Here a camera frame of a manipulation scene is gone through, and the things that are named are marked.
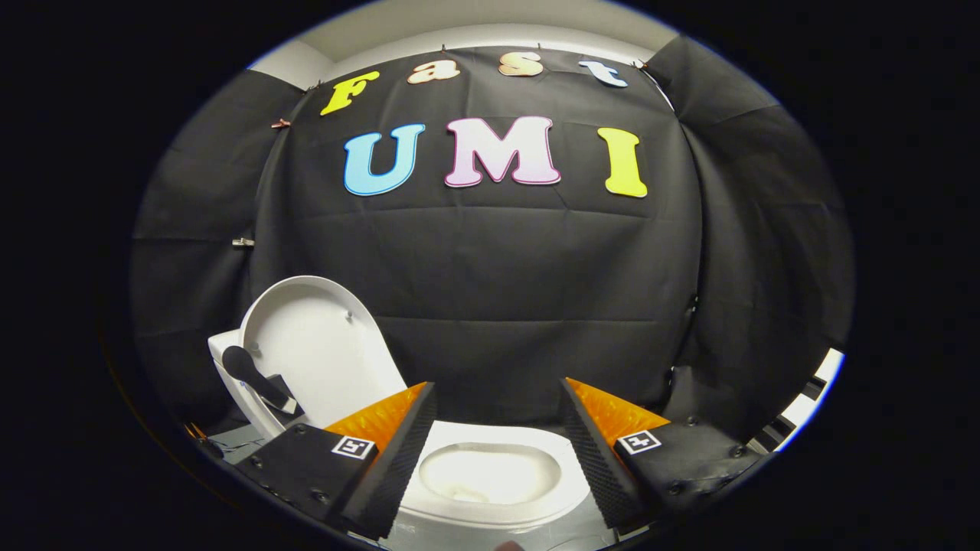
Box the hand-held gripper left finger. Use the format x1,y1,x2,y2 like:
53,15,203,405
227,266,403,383
234,381,439,540

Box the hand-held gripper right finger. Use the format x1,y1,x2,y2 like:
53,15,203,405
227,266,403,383
559,377,769,530

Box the white toilet lid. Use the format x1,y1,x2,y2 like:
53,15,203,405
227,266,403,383
222,275,408,441

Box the white toilet bowl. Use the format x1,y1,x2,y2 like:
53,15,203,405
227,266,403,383
397,419,596,549

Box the white toilet tank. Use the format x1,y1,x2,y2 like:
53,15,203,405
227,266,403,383
207,329,270,441

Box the black backdrop cloth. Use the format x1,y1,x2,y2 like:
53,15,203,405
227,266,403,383
129,34,854,443

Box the white panel with dark slots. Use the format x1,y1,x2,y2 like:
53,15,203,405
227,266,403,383
769,348,845,454

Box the thin floor cables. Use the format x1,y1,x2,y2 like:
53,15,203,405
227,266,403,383
203,431,266,461

